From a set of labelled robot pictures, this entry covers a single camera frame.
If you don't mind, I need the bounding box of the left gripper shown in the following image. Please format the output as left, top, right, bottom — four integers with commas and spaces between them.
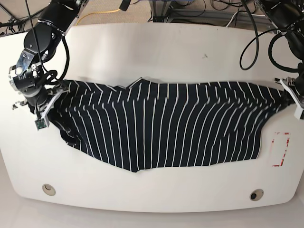
288, 71, 304, 105

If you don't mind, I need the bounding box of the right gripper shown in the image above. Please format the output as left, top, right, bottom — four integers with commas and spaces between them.
9, 49, 62, 112

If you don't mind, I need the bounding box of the navy white striped T-shirt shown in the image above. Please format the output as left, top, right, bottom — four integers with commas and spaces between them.
48, 79, 287, 172

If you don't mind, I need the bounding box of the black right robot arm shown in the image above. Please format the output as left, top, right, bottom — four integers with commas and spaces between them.
9, 0, 88, 108

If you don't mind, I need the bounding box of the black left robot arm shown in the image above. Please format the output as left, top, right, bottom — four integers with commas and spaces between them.
256, 0, 304, 98

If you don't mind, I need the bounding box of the red tape rectangle marking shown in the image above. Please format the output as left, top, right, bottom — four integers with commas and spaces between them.
269, 132, 291, 167

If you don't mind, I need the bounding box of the black tripod on floor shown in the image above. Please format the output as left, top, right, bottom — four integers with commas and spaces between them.
0, 4, 41, 36

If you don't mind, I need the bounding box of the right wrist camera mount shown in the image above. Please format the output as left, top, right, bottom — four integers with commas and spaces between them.
11, 86, 71, 132

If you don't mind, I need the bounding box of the yellow cable on floor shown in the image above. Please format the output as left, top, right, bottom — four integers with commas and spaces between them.
76, 8, 122, 26

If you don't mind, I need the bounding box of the left table cable grommet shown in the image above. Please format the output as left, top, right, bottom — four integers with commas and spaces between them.
42, 184, 56, 196

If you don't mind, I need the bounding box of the table cable grommet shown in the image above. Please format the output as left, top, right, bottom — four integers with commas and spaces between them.
249, 189, 264, 201
42, 184, 56, 196

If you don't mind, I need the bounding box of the right table cable grommet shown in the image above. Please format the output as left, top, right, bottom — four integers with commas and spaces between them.
249, 189, 264, 201

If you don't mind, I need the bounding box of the aluminium frame stand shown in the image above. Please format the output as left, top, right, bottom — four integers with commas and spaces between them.
148, 0, 234, 24

